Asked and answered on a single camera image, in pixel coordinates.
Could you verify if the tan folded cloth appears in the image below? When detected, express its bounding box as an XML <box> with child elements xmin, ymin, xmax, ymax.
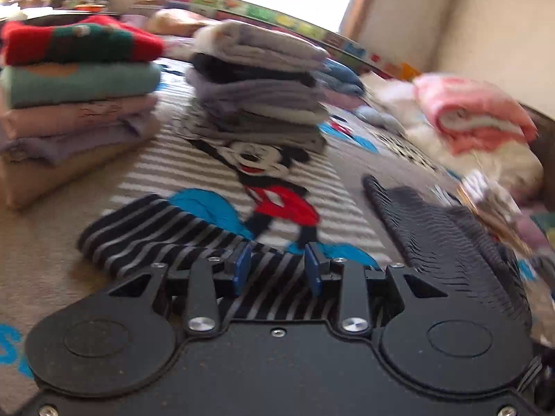
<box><xmin>0</xmin><ymin>142</ymin><xmax>140</xmax><ymax>211</ymax></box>

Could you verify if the cream quilt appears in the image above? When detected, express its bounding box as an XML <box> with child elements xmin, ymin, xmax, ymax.
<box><xmin>359</xmin><ymin>73</ymin><xmax>545</xmax><ymax>203</ymax></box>

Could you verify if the red and green folded sweater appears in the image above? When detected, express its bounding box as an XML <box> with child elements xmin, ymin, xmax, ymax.
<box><xmin>0</xmin><ymin>14</ymin><xmax>166</xmax><ymax>67</ymax></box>

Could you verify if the beige curtain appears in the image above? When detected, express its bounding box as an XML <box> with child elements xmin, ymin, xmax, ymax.
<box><xmin>338</xmin><ymin>0</ymin><xmax>468</xmax><ymax>59</ymax></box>

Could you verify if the peach pillow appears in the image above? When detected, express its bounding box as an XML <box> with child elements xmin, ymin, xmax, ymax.
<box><xmin>146</xmin><ymin>8</ymin><xmax>220</xmax><ymax>39</ymax></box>

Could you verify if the lavender folded garment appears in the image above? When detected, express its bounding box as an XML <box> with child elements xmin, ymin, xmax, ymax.
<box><xmin>0</xmin><ymin>115</ymin><xmax>162</xmax><ymax>167</ymax></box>

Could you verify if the black grey wide-striped garment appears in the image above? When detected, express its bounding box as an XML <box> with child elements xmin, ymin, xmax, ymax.
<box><xmin>78</xmin><ymin>194</ymin><xmax>383</xmax><ymax>320</ymax></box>

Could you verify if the mint green folded garment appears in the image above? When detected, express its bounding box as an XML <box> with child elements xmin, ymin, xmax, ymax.
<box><xmin>0</xmin><ymin>61</ymin><xmax>162</xmax><ymax>110</ymax></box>

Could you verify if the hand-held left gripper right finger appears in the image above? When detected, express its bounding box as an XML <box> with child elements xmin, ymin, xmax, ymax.
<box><xmin>305</xmin><ymin>244</ymin><xmax>454</xmax><ymax>337</ymax></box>

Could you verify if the stack of grey folded clothes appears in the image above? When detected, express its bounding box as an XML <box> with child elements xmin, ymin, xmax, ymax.
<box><xmin>173</xmin><ymin>20</ymin><xmax>331</xmax><ymax>155</ymax></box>

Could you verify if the colourful foam play mat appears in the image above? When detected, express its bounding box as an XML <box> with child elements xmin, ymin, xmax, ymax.
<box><xmin>130</xmin><ymin>0</ymin><xmax>422</xmax><ymax>81</ymax></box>

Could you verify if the coral pink blanket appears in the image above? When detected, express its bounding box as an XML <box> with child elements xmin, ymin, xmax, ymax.
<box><xmin>412</xmin><ymin>72</ymin><xmax>539</xmax><ymax>157</ymax></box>

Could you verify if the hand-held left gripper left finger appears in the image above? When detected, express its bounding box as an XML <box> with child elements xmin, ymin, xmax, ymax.
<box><xmin>102</xmin><ymin>243</ymin><xmax>253</xmax><ymax>337</ymax></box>

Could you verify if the pale blue plush toy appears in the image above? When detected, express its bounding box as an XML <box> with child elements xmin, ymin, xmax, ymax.
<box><xmin>357</xmin><ymin>105</ymin><xmax>407</xmax><ymax>134</ymax></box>

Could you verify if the pink folded garment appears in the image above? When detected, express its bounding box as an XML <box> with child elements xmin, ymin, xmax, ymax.
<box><xmin>0</xmin><ymin>94</ymin><xmax>159</xmax><ymax>140</ymax></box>

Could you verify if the brown wooden headboard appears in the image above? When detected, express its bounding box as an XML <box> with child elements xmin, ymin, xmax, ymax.
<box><xmin>518</xmin><ymin>102</ymin><xmax>555</xmax><ymax>170</ymax></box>

